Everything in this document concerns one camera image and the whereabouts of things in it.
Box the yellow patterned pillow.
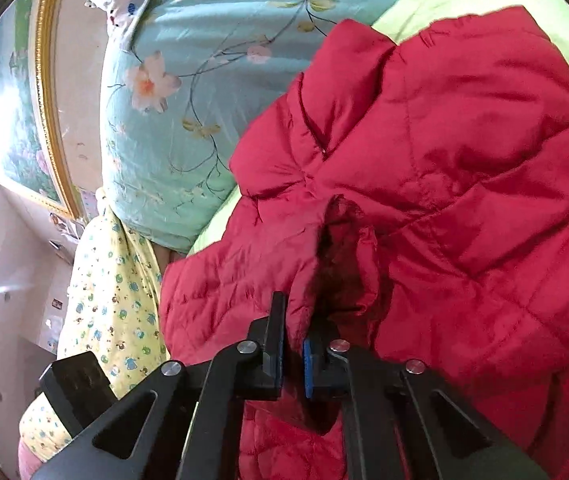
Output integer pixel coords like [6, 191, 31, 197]
[18, 187, 168, 463]

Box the pink sheet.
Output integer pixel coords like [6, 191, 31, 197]
[17, 437, 52, 480]

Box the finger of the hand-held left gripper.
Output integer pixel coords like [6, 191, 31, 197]
[38, 351, 118, 437]

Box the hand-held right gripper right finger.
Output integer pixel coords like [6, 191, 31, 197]
[303, 319, 551, 480]

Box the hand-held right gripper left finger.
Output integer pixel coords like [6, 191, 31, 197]
[29, 291, 288, 480]

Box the gold framed picture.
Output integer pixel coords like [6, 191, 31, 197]
[0, 0, 85, 220]

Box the red quilted jacket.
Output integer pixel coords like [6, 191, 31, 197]
[158, 5, 569, 480]

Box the teal floral pillow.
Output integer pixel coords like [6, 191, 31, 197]
[100, 0, 438, 253]

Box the green bedsheet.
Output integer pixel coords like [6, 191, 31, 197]
[187, 0, 569, 258]

